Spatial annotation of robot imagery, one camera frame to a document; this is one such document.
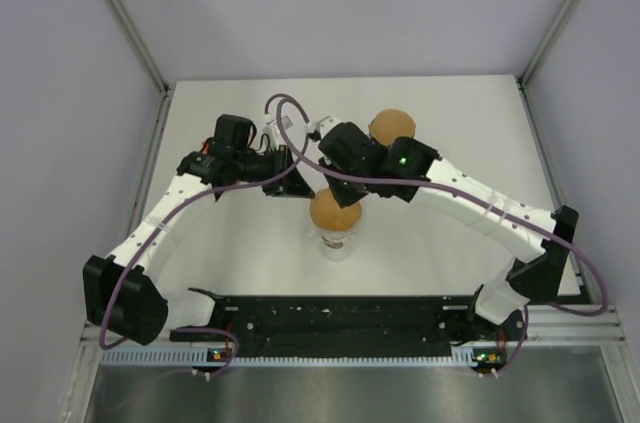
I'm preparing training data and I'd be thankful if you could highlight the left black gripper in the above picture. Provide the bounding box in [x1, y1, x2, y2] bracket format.
[233, 144, 314, 199]

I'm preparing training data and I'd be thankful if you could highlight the brown paper coffee filter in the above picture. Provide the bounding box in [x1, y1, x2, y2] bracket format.
[368, 109, 416, 147]

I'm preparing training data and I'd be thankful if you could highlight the clear glass dripper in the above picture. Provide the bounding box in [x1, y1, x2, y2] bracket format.
[316, 226, 357, 248]

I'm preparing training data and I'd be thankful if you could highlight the clear glass flask with coffee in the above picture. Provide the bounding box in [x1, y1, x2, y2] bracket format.
[321, 237, 353, 262]

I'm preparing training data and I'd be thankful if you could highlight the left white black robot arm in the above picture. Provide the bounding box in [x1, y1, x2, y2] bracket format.
[82, 114, 314, 345]

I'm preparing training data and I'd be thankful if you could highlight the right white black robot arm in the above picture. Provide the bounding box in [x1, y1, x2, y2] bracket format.
[312, 117, 579, 339]

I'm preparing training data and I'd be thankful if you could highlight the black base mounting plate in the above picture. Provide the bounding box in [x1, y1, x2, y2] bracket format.
[170, 296, 524, 358]

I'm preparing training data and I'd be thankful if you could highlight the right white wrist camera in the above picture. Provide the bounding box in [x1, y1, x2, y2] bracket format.
[306, 116, 343, 142]

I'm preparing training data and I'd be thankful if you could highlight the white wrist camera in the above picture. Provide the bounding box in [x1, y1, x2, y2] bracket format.
[306, 116, 343, 142]
[262, 113, 286, 149]

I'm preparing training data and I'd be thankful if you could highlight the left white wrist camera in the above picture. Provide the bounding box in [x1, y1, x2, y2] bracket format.
[262, 113, 286, 149]

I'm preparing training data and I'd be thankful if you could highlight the left aluminium frame post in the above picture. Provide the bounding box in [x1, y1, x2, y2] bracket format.
[104, 0, 170, 97]

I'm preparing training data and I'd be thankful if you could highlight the aluminium frame post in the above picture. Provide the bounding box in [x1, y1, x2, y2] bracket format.
[516, 0, 582, 92]
[104, 0, 170, 97]

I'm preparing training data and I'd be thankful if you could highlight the grey slotted cable duct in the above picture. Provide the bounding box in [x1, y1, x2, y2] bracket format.
[102, 345, 506, 369]

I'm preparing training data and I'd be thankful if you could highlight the right aluminium frame post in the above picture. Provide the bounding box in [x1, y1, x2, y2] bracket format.
[516, 0, 582, 92]

